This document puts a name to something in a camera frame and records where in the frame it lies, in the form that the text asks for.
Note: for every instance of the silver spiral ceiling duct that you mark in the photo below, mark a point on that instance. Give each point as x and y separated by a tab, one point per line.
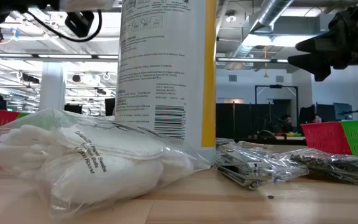
269	14

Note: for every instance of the small black background monitor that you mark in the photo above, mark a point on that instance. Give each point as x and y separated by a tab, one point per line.
73	109

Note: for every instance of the dark background desk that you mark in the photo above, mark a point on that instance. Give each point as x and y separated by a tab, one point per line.
259	141

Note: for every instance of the tall black background monitor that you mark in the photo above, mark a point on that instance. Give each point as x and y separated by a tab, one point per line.
110	107

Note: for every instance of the white yellow wipes canister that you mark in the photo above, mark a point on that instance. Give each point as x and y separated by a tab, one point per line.
166	77

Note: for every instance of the background computer monitor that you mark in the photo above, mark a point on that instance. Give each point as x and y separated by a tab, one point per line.
342	110

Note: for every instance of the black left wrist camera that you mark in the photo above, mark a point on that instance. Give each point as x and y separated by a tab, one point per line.
79	23

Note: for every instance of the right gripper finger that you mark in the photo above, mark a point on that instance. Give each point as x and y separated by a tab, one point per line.
317	65
319	44

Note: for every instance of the black partition panels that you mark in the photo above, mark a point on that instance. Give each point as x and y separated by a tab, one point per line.
241	121

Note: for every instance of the nail clipper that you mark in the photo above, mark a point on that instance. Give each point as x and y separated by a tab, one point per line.
247	169

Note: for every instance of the ceiling light rail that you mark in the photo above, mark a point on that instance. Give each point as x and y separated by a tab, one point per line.
64	56
244	59

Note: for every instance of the white cotton assortment clear bag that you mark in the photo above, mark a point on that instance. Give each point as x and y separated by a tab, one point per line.
104	174

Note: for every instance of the black metal station frame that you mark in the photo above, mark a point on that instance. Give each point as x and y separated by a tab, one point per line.
275	86

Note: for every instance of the white room pillar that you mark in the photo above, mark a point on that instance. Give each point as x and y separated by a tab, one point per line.
52	87

